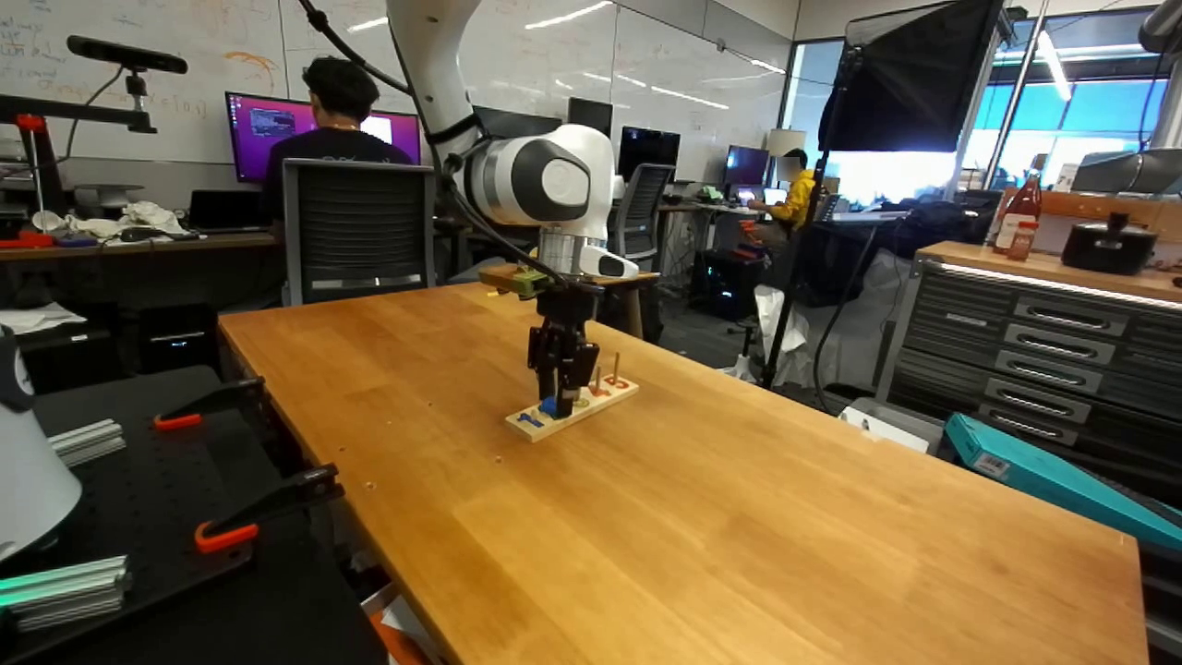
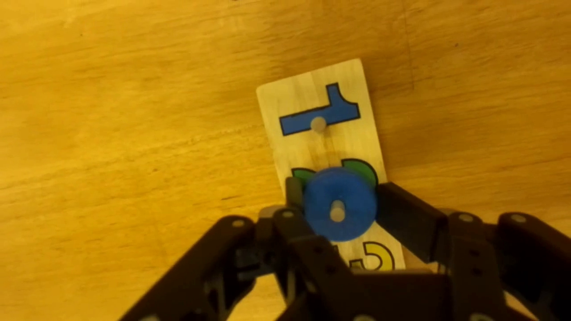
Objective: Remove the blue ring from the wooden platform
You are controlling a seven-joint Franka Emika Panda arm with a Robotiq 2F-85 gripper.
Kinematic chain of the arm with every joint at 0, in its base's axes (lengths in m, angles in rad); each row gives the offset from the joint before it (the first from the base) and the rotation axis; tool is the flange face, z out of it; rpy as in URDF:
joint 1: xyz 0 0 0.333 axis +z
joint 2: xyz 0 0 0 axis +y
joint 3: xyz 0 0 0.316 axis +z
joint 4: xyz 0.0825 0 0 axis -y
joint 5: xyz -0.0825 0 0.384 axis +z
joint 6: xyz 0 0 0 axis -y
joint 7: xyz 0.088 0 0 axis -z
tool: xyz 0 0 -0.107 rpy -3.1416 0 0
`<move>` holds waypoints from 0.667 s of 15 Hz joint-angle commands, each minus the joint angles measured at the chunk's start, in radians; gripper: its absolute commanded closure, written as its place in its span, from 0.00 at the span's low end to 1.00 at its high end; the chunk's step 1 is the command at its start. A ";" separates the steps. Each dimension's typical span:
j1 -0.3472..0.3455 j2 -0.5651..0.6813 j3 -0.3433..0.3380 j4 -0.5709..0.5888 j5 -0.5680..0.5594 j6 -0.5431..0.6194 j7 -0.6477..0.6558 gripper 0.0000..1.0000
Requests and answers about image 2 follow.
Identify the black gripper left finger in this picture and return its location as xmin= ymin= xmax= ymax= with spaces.
xmin=118 ymin=177 xmax=354 ymax=321

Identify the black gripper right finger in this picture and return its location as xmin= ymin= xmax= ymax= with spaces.
xmin=374 ymin=181 xmax=571 ymax=321

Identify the blue ring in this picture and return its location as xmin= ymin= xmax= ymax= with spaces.
xmin=304 ymin=166 xmax=379 ymax=243

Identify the wooden number peg platform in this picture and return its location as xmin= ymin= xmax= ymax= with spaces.
xmin=256 ymin=57 xmax=407 ymax=273

